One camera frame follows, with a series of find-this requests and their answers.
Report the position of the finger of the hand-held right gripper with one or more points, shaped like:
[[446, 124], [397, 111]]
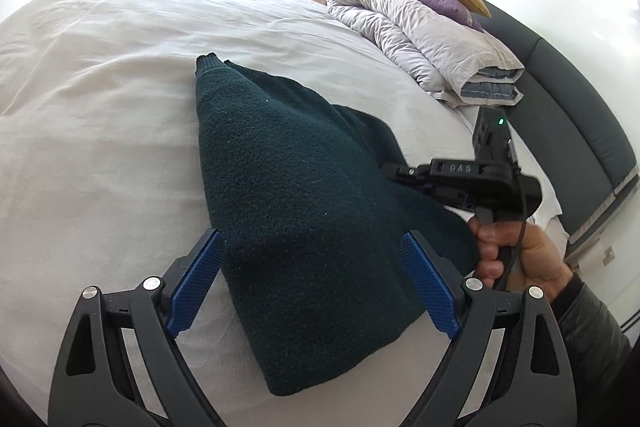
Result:
[[405, 173]]

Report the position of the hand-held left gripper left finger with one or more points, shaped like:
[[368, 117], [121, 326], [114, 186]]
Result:
[[195, 282]]

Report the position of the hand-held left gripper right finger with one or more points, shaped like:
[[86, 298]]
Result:
[[430, 287]]

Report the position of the dark green sweater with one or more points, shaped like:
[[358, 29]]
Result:
[[300, 207]]

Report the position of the person's right forearm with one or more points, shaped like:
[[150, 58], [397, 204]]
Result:
[[595, 337]]

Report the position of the person's right hand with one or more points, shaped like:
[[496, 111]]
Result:
[[542, 262]]

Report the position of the white pillow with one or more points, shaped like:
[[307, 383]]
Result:
[[547, 207]]

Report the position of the dark grey headboard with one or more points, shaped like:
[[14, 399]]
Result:
[[565, 107]]

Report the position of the folded grey duvet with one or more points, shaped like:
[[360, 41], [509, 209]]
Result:
[[425, 37]]

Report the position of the purple pillow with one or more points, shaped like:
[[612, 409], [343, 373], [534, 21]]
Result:
[[435, 2]]

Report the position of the bed with white sheet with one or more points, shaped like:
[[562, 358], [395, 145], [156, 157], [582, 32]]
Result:
[[100, 107]]

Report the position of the beige wall socket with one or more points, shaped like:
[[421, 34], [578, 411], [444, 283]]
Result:
[[608, 255]]

